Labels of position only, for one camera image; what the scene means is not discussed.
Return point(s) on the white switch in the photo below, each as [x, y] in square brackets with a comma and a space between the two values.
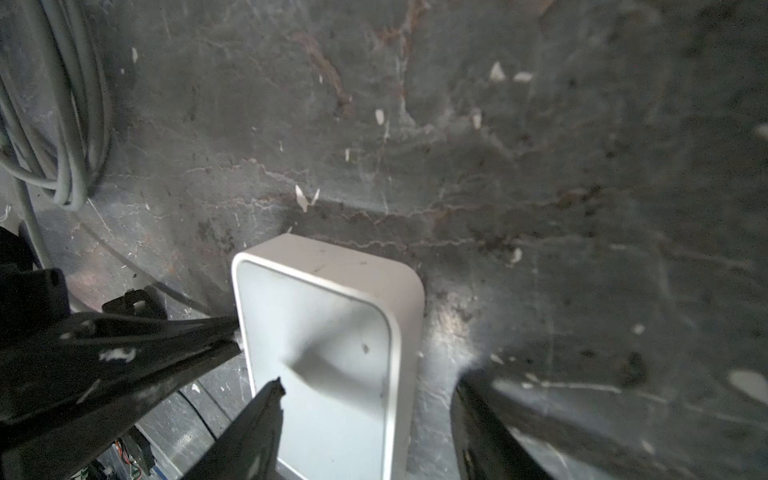
[341, 329]

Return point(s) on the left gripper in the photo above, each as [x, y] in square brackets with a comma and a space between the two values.
[54, 354]

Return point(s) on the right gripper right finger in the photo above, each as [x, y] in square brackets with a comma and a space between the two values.
[484, 448]

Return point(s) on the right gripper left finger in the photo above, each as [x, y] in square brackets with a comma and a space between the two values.
[248, 449]

